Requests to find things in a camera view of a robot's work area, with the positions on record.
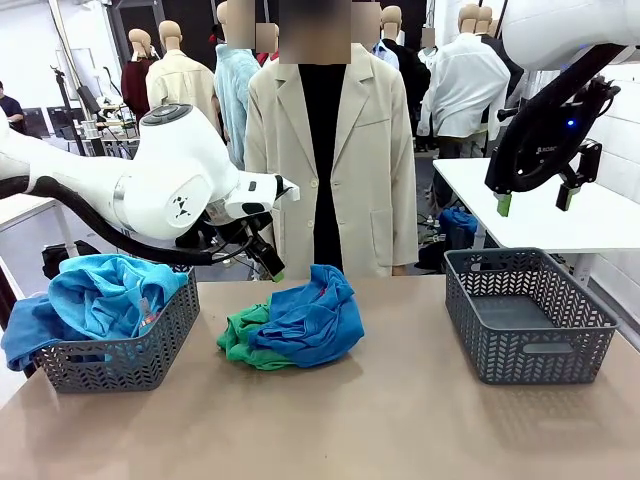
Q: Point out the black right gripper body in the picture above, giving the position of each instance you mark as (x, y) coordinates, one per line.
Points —
(535, 150)

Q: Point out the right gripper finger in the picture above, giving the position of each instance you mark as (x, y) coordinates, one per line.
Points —
(587, 160)
(503, 204)

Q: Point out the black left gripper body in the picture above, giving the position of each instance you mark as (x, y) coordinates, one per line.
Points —
(230, 232)

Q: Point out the light blue t-shirt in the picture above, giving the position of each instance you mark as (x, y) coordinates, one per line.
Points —
(100, 295)

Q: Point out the dark blue garment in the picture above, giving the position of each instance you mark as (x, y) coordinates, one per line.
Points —
(30, 330)

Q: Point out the person's left forearm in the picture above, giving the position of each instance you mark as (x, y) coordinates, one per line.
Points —
(404, 225)

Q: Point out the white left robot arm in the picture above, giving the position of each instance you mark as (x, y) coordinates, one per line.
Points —
(165, 165)

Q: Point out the person's left hand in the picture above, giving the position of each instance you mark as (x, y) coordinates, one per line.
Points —
(399, 270)

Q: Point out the white table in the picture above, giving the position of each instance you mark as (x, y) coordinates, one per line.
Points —
(540, 225)

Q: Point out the blue cloth heap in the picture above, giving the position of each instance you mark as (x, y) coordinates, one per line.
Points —
(457, 222)

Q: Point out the medium blue garment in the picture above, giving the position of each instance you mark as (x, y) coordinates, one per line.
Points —
(310, 325)

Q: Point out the mannequin in black coat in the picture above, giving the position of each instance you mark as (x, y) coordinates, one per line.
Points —
(510, 70)

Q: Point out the mannequin in white shirt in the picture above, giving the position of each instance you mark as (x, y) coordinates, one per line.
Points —
(465, 85)

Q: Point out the person in beige coat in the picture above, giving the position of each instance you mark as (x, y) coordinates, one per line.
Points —
(350, 175)

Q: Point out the mannequin in black jacket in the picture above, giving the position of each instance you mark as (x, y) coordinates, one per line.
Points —
(410, 75)

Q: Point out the mannequin in pale blue shirt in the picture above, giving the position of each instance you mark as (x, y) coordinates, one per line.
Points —
(232, 80)

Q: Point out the mannequin in beige shirt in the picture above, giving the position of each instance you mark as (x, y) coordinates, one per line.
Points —
(180, 85)

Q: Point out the grey perforated plastic basket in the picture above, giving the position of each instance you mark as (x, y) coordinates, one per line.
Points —
(125, 365)
(525, 360)

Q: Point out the black bag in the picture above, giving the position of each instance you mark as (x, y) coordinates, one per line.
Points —
(65, 257)

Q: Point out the mannequin in maroon top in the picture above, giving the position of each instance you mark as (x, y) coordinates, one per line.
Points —
(135, 85)

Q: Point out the seated person in dark shirt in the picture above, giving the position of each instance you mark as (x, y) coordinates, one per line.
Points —
(9, 107)

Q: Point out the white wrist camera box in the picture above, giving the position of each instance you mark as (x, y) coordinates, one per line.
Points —
(255, 197)

